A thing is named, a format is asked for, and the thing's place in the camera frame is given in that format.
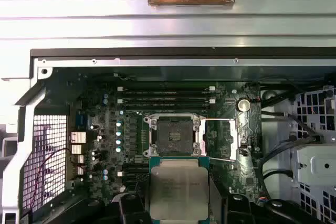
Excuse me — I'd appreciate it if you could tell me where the CPU socket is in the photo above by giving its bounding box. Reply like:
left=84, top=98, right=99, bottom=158
left=143, top=113, right=205, bottom=158

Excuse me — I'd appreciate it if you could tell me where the blue board connector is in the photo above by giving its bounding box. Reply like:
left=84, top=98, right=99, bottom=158
left=76, top=111, right=86, bottom=131

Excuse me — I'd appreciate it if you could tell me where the perforated metal vent panel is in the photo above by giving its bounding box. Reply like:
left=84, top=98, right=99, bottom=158
left=22, top=114, right=68, bottom=207

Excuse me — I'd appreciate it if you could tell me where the metal socket cover frame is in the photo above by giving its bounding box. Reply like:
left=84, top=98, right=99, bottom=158
left=198, top=118, right=239, bottom=162

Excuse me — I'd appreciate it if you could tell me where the thin red wire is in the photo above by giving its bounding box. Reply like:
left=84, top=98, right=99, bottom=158
left=27, top=147, right=86, bottom=213

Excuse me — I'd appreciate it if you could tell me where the black RAM slot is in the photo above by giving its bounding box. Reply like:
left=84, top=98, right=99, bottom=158
left=122, top=163, right=150, bottom=169
left=117, top=104, right=216, bottom=110
left=122, top=177, right=150, bottom=184
left=117, top=91, right=216, bottom=98

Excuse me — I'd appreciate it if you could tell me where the CPU with silver top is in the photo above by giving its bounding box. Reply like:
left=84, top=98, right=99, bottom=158
left=149, top=156, right=211, bottom=224

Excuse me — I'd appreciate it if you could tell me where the round silver coin battery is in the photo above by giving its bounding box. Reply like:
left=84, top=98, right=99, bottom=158
left=237, top=98, right=251, bottom=112

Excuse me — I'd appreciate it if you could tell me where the black cable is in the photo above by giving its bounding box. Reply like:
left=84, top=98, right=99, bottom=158
left=259, top=77, right=324, bottom=141
left=258, top=140, right=292, bottom=201

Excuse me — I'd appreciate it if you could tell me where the silver metal drive cage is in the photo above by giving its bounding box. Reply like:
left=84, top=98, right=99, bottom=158
left=288, top=84, right=336, bottom=224

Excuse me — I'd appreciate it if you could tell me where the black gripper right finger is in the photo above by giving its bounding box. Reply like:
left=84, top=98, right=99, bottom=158
left=209, top=189, right=318, bottom=224

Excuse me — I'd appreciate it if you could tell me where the RAM slot with white clips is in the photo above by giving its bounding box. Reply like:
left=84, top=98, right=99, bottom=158
left=117, top=86, right=216, bottom=92
left=119, top=185, right=150, bottom=193
left=117, top=98, right=216, bottom=104
left=117, top=170, right=150, bottom=177

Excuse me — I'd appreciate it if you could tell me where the open black PC case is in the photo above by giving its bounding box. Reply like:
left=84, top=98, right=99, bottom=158
left=0, top=47, right=336, bottom=224

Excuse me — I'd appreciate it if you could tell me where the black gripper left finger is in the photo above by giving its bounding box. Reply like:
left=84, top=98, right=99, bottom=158
left=75, top=193, right=151, bottom=224

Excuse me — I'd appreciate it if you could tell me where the green motherboard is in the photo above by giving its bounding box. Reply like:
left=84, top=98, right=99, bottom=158
left=47, top=68, right=263, bottom=210

